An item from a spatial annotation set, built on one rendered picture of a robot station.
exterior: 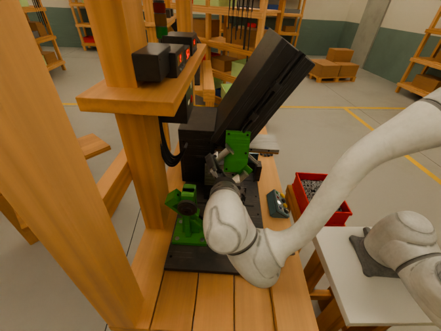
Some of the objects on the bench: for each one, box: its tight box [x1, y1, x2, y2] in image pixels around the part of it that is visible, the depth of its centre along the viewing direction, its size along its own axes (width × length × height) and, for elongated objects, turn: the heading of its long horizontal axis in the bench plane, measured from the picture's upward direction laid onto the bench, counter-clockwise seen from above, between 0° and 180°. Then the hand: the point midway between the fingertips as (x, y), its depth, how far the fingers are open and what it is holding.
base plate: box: [164, 150, 263, 275], centre depth 129 cm, size 42×110×2 cm, turn 174°
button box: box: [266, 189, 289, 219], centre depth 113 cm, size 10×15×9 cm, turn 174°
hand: (225, 167), depth 84 cm, fingers open, 12 cm apart
